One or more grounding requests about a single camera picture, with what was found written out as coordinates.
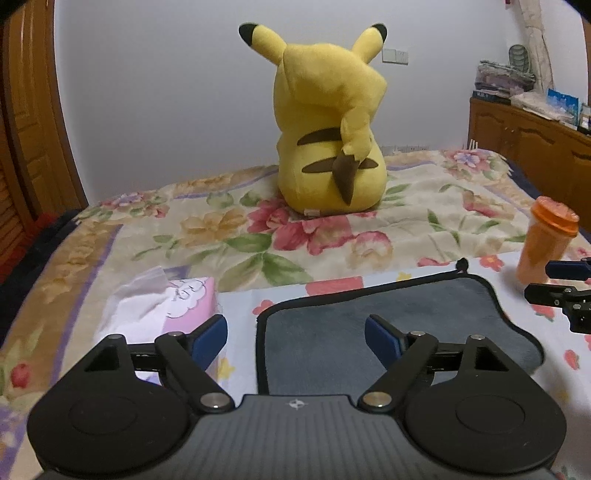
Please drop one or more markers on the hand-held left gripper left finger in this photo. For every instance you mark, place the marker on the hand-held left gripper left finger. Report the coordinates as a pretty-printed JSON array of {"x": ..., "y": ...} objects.
[{"x": 210, "y": 338}]

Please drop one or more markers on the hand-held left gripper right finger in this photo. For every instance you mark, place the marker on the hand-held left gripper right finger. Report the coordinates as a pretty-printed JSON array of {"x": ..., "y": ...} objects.
[{"x": 383, "y": 339}]

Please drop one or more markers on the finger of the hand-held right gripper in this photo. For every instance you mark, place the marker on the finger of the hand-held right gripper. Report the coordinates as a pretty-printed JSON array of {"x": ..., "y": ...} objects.
[
  {"x": 554, "y": 294},
  {"x": 564, "y": 270}
]

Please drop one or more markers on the grey towel with black edge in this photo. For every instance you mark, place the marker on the grey towel with black edge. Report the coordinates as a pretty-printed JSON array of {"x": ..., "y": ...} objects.
[{"x": 318, "y": 323}]

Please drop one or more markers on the orange plastic cup with lid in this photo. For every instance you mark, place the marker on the orange plastic cup with lid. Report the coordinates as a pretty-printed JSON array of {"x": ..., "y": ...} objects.
[{"x": 542, "y": 242}]

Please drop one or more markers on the pink tissue box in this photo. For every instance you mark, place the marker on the pink tissue box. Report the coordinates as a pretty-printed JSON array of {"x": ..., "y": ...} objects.
[{"x": 152, "y": 304}]

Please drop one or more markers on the floral blanket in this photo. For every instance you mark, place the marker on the floral blanket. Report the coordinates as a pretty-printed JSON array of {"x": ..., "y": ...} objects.
[{"x": 221, "y": 226}]

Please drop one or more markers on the wooden cabinet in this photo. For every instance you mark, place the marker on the wooden cabinet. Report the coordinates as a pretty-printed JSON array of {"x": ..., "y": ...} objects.
[{"x": 531, "y": 143}]

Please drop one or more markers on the blue printed box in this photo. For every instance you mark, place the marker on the blue printed box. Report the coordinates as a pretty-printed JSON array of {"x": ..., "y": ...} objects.
[{"x": 562, "y": 105}]

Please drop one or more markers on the clutter on cabinet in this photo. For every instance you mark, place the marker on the clutter on cabinet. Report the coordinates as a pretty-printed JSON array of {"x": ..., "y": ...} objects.
[{"x": 503, "y": 81}]

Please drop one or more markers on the yellow plush toy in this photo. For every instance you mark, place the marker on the yellow plush toy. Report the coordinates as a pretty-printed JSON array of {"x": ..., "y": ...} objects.
[{"x": 323, "y": 138}]

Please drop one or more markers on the green ribbed ornament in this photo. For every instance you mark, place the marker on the green ribbed ornament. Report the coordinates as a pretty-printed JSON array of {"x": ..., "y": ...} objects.
[{"x": 521, "y": 57}]

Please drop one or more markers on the beige wrapped bundle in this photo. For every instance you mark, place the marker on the beige wrapped bundle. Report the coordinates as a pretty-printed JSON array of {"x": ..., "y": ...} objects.
[{"x": 538, "y": 50}]

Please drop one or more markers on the wooden wardrobe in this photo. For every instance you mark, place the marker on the wooden wardrobe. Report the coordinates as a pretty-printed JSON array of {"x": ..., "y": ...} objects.
[{"x": 32, "y": 129}]

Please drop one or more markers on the white wall switch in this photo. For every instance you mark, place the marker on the white wall switch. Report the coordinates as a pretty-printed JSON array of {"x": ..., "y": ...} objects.
[{"x": 396, "y": 56}]

